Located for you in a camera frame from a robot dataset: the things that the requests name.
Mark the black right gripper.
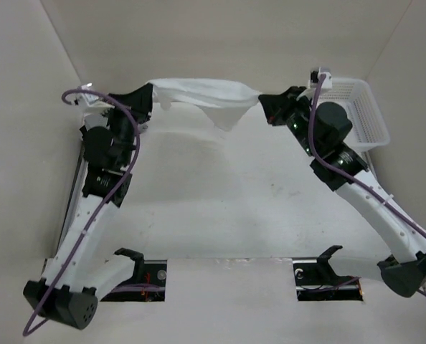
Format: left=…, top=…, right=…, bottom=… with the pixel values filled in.
left=257, top=87, right=319, bottom=157

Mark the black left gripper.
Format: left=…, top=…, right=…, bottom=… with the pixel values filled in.
left=101, top=84, right=154, bottom=167

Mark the white tank top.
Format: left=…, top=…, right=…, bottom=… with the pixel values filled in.
left=148, top=78, right=261, bottom=132

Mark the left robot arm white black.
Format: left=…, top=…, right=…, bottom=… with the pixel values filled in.
left=23, top=82, right=153, bottom=336

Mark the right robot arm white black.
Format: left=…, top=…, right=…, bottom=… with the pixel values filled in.
left=258, top=86, right=426, bottom=297

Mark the white plastic mesh basket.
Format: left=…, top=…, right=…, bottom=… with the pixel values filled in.
left=322, top=77, right=390, bottom=152

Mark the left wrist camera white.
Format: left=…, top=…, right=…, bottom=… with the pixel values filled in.
left=73, top=93, right=109, bottom=116

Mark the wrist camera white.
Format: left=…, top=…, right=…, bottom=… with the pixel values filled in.
left=73, top=93, right=109, bottom=116
left=308, top=67, right=333, bottom=90

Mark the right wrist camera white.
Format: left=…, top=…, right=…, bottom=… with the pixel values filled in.
left=308, top=67, right=333, bottom=90

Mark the metal table edge rail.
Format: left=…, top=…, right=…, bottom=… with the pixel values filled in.
left=53, top=143, right=87, bottom=255

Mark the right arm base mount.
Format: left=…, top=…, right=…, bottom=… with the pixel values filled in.
left=292, top=245, right=363, bottom=302

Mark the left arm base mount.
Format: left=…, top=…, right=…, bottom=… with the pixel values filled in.
left=101, top=248, right=168, bottom=302

